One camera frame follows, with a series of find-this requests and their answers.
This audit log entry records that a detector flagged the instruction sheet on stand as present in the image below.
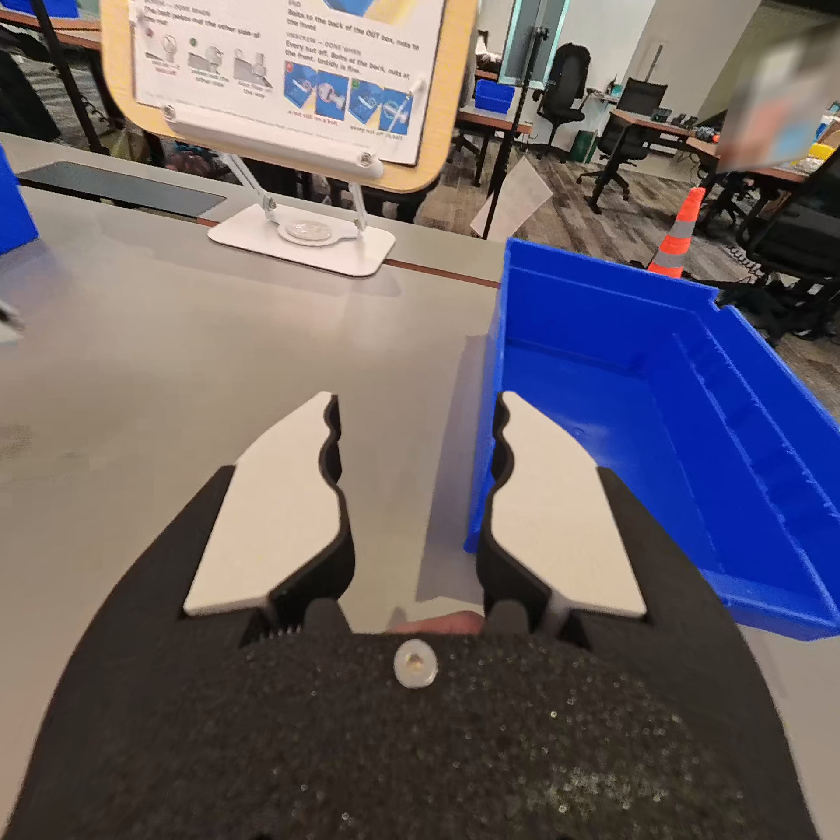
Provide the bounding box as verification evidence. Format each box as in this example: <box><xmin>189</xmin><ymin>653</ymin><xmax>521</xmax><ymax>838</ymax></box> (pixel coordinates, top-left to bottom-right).
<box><xmin>99</xmin><ymin>0</ymin><xmax>480</xmax><ymax>195</ymax></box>

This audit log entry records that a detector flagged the blue divided storage bin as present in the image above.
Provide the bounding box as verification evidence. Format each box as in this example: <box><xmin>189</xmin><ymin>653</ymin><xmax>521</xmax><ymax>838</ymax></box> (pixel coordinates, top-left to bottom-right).
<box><xmin>0</xmin><ymin>142</ymin><xmax>40</xmax><ymax>257</ymax></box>

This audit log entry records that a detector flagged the white panel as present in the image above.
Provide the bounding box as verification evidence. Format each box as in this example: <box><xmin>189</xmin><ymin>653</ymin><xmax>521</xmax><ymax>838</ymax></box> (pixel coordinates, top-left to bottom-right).
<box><xmin>470</xmin><ymin>158</ymin><xmax>555</xmax><ymax>245</ymax></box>

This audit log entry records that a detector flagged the white instruction board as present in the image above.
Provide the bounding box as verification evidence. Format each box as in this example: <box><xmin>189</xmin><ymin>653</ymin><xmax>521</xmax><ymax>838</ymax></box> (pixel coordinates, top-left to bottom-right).
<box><xmin>132</xmin><ymin>0</ymin><xmax>447</xmax><ymax>182</ymax></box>

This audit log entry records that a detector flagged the black light stand pole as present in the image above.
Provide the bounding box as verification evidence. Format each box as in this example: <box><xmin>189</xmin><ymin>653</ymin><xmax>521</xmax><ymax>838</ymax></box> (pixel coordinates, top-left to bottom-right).
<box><xmin>479</xmin><ymin>27</ymin><xmax>547</xmax><ymax>244</ymax></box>

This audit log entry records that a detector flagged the orange striped traffic cone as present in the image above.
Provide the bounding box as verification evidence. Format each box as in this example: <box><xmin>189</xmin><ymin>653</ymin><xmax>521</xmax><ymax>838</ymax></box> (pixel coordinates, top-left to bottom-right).
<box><xmin>647</xmin><ymin>187</ymin><xmax>707</xmax><ymax>280</ymax></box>

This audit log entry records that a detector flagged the person's right hand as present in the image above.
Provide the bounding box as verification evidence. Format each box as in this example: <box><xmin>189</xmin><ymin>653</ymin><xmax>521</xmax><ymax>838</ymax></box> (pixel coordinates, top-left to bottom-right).
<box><xmin>388</xmin><ymin>607</ymin><xmax>484</xmax><ymax>637</ymax></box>

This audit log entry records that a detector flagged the dark flat tablet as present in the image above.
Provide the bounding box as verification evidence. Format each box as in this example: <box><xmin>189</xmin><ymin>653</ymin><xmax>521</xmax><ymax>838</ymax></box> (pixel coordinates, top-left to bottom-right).
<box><xmin>16</xmin><ymin>161</ymin><xmax>228</xmax><ymax>220</ymax></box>

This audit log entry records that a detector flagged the white document stand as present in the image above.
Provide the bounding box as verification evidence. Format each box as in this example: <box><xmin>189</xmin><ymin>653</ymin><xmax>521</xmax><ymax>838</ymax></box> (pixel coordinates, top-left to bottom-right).
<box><xmin>208</xmin><ymin>153</ymin><xmax>397</xmax><ymax>278</ymax></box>

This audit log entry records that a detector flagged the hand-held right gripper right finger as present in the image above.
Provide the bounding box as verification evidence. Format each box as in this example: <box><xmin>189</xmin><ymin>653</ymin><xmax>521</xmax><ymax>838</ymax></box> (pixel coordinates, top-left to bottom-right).
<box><xmin>476</xmin><ymin>392</ymin><xmax>648</xmax><ymax>640</ymax></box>

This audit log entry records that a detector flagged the black office chair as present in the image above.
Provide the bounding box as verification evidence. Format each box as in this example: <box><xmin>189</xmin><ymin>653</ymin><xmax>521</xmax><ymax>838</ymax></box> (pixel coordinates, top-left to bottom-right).
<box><xmin>742</xmin><ymin>184</ymin><xmax>840</xmax><ymax>345</ymax></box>
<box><xmin>615</xmin><ymin>77</ymin><xmax>670</xmax><ymax>132</ymax></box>
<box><xmin>536</xmin><ymin>42</ymin><xmax>593</xmax><ymax>158</ymax></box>

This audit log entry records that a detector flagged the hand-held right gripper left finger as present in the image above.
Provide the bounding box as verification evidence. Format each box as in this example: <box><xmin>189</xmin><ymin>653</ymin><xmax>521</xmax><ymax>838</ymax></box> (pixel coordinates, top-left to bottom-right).
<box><xmin>183</xmin><ymin>392</ymin><xmax>355</xmax><ymax>637</ymax></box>

